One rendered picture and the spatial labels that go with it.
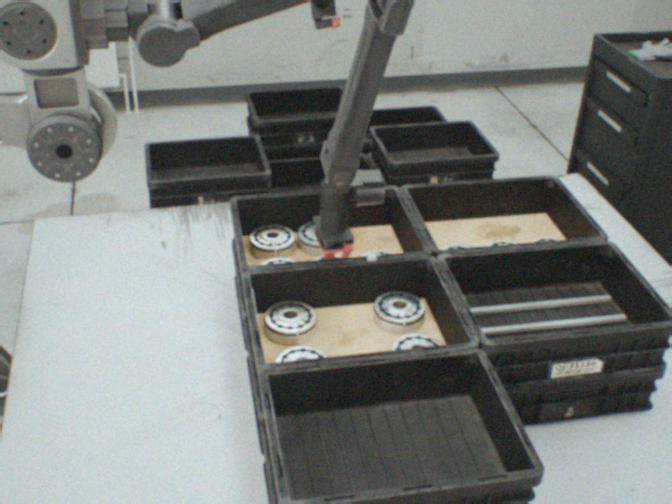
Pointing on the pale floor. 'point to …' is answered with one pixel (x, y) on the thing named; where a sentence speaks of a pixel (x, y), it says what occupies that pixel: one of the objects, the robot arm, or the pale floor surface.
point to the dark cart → (628, 134)
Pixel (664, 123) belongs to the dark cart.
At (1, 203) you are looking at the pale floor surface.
